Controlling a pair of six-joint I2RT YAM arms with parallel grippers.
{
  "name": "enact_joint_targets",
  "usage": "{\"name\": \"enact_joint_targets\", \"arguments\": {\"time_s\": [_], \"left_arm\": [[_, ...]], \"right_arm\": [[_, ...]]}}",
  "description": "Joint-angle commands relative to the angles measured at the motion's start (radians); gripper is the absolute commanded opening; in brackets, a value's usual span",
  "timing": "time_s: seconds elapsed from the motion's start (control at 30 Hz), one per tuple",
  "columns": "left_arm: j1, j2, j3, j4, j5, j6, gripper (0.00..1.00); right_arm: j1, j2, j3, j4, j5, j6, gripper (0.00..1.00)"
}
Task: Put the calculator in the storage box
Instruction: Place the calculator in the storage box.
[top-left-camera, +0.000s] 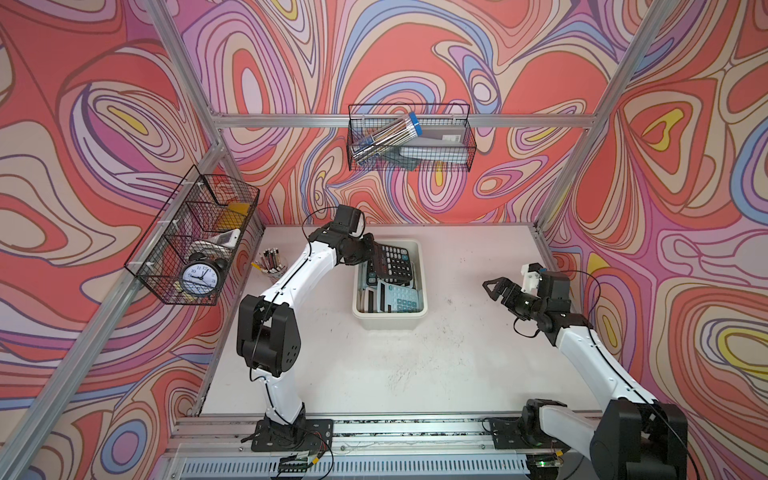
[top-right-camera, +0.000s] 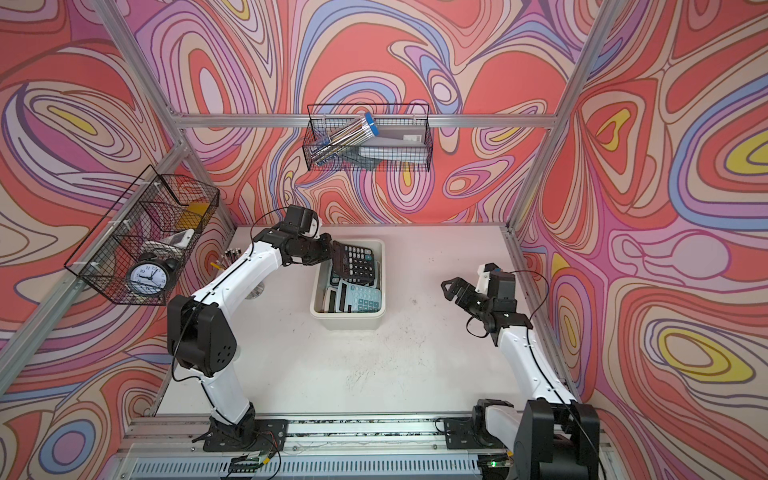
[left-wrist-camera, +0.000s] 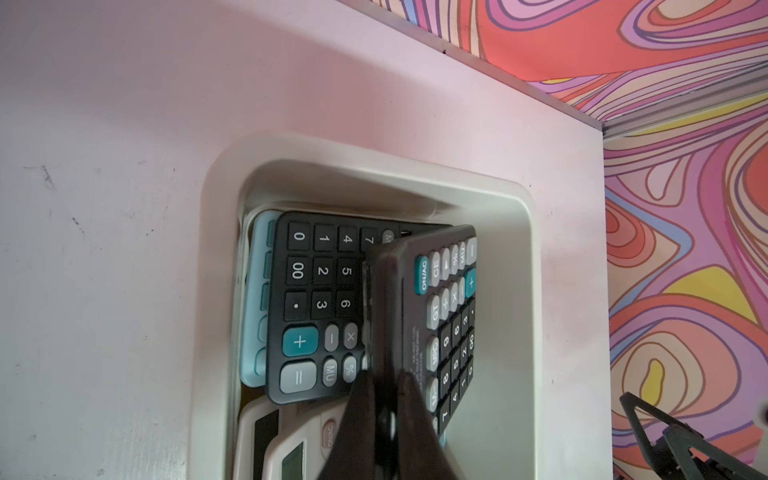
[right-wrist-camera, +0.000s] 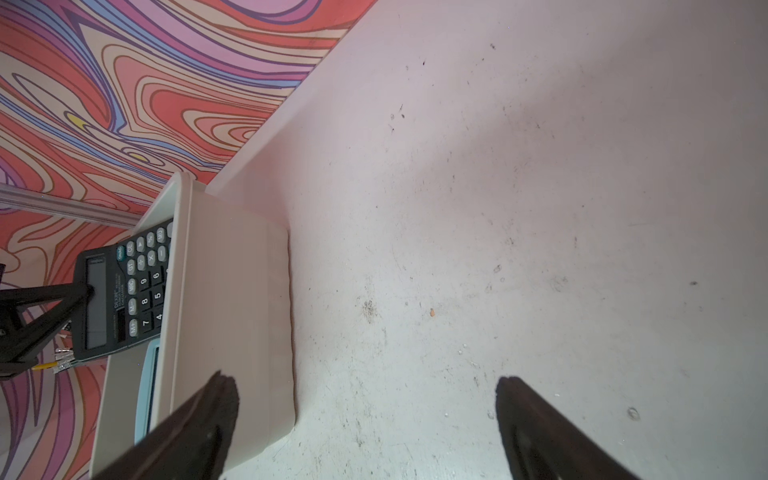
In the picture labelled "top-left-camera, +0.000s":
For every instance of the black wire basket back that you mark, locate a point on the black wire basket back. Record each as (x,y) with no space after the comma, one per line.
(435,119)

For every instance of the black wire basket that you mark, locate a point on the black wire basket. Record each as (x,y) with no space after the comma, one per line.
(208,213)
(435,119)

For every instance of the pencil bundle in basket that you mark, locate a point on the pencil bundle in basket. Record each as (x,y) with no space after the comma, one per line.
(375,143)

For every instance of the black alarm clock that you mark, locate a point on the black alarm clock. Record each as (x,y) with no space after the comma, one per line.
(202,275)

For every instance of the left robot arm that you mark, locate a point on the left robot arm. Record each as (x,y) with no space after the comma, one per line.
(268,337)

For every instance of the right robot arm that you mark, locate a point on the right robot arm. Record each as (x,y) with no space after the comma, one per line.
(637,436)

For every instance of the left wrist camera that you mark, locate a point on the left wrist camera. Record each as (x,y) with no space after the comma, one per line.
(349,221)

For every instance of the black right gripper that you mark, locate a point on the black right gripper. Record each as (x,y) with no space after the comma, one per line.
(509,297)

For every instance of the clear pencil cup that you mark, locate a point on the clear pencil cup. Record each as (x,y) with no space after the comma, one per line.
(270,264)

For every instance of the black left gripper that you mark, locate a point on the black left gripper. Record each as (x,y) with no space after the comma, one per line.
(369,250)

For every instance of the white plastic storage box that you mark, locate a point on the white plastic storage box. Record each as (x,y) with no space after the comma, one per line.
(364,306)

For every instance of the black calculator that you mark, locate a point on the black calculator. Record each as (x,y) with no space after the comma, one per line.
(391,264)

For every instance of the black wire basket left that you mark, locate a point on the black wire basket left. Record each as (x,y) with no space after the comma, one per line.
(208,213)

